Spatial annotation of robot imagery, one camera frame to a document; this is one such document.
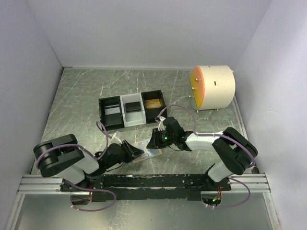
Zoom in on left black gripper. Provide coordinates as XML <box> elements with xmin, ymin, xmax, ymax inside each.
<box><xmin>106</xmin><ymin>139</ymin><xmax>145</xmax><ymax>169</ymax></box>

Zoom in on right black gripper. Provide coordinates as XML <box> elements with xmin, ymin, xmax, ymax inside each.
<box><xmin>147</xmin><ymin>128</ymin><xmax>176</xmax><ymax>150</ymax></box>

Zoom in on blue credit card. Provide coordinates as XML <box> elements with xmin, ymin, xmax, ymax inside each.
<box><xmin>143</xmin><ymin>149</ymin><xmax>162</xmax><ymax>159</ymax></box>

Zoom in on tan leather card holder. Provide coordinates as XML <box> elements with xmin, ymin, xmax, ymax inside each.
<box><xmin>132</xmin><ymin>139</ymin><xmax>162</xmax><ymax>163</ymax></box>

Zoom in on three-compartment black white tray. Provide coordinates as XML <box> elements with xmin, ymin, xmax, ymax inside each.
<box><xmin>98</xmin><ymin>90</ymin><xmax>167</xmax><ymax>131</ymax></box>

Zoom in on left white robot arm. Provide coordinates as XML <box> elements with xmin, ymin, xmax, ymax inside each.
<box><xmin>33</xmin><ymin>133</ymin><xmax>144</xmax><ymax>191</ymax></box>

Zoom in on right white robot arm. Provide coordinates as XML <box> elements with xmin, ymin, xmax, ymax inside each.
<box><xmin>146</xmin><ymin>117</ymin><xmax>258</xmax><ymax>191</ymax></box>

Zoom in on gold card in tray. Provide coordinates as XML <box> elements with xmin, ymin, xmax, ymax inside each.
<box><xmin>145</xmin><ymin>98</ymin><xmax>163</xmax><ymax>109</ymax></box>

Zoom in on black card in tray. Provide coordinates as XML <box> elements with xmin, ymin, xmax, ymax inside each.
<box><xmin>125</xmin><ymin>101</ymin><xmax>142</xmax><ymax>113</ymax></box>

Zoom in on silver card in tray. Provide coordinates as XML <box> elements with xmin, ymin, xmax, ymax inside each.
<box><xmin>104</xmin><ymin>104</ymin><xmax>120</xmax><ymax>115</ymax></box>

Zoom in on cream drum with orange face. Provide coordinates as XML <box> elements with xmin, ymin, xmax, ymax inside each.
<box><xmin>189</xmin><ymin>65</ymin><xmax>236</xmax><ymax>112</ymax></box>

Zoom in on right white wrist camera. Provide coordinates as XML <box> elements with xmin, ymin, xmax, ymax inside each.
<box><xmin>157</xmin><ymin>116</ymin><xmax>166</xmax><ymax>131</ymax></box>

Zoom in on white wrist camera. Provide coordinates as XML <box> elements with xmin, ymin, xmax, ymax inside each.
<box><xmin>157</xmin><ymin>116</ymin><xmax>166</xmax><ymax>131</ymax></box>
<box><xmin>111</xmin><ymin>131</ymin><xmax>122</xmax><ymax>144</ymax></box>

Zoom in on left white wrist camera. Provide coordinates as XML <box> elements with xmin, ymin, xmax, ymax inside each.
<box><xmin>111</xmin><ymin>131</ymin><xmax>122</xmax><ymax>144</ymax></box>

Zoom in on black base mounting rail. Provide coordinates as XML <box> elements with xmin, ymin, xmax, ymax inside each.
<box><xmin>59</xmin><ymin>173</ymin><xmax>232</xmax><ymax>203</ymax></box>

